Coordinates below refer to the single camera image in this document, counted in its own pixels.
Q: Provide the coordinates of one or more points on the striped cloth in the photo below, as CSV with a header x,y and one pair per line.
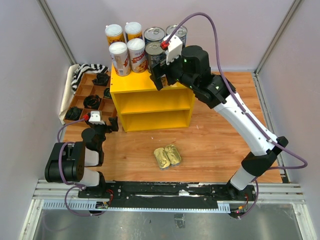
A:
x,y
86,69

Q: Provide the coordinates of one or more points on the rolled dark belt bottom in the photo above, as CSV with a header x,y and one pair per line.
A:
x,y
73,113

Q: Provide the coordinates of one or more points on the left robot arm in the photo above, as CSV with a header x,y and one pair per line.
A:
x,y
69,162

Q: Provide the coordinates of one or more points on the red white can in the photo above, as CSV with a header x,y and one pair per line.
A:
x,y
120,58
137,54

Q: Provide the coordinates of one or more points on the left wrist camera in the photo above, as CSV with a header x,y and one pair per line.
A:
x,y
94,117

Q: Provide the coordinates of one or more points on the rolled green belt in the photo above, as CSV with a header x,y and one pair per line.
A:
x,y
106,93

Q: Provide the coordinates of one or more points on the gold rectangular tin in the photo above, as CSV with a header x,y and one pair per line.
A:
x,y
173,154
161,158

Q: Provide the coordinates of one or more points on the yellow shelf cabinet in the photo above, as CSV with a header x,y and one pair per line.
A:
x,y
141,107

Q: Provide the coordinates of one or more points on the rolled black belt middle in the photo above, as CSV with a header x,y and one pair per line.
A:
x,y
92,102

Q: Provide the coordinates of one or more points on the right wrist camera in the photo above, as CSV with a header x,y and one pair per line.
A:
x,y
172,49

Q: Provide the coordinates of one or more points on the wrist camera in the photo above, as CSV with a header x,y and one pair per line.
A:
x,y
94,117
172,49

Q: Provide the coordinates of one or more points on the rolled black belt top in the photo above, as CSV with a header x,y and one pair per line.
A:
x,y
101,79

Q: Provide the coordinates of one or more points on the blue yellow can white lid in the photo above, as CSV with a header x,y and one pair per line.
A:
x,y
133,30

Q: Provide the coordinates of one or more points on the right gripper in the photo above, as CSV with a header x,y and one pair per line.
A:
x,y
161,69

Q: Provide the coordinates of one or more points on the wooden divided tray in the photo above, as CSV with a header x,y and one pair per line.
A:
x,y
92,94

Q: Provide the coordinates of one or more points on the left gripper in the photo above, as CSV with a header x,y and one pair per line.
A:
x,y
113,127

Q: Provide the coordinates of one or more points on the rolled black belt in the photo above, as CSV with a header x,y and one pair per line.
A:
x,y
92,102
101,79

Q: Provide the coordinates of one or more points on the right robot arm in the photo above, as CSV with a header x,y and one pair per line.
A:
x,y
192,69

